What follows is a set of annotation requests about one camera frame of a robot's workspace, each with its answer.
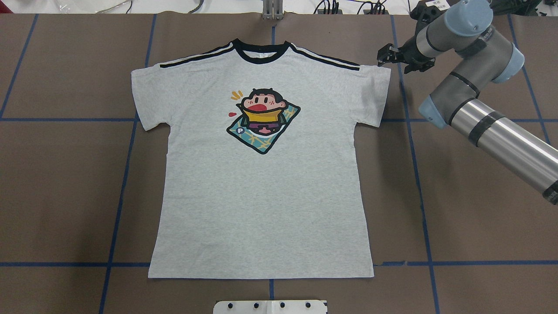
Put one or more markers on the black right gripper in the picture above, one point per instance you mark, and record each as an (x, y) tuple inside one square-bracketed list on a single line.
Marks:
[(410, 49)]

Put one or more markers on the grey cartoon print t-shirt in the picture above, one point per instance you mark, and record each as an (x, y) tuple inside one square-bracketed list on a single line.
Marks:
[(261, 177)]

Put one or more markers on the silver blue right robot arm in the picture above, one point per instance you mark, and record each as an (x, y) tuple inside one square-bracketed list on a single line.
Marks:
[(487, 57)]

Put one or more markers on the aluminium frame post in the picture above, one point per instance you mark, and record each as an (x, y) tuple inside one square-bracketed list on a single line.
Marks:
[(272, 10)]

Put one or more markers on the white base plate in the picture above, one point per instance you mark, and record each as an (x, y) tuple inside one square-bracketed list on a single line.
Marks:
[(271, 307)]

